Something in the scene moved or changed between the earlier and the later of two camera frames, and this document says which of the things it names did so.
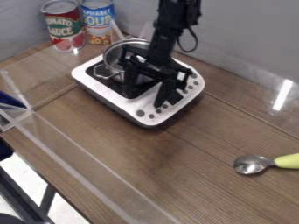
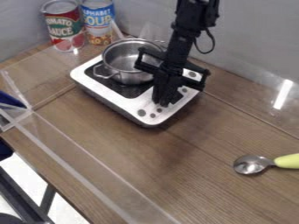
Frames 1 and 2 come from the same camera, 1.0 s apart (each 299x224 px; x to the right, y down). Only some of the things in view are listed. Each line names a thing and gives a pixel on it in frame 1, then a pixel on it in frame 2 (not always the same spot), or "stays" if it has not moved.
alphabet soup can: (97, 20) stays
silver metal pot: (113, 60) stays
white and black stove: (106, 94) stays
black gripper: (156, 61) -> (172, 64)
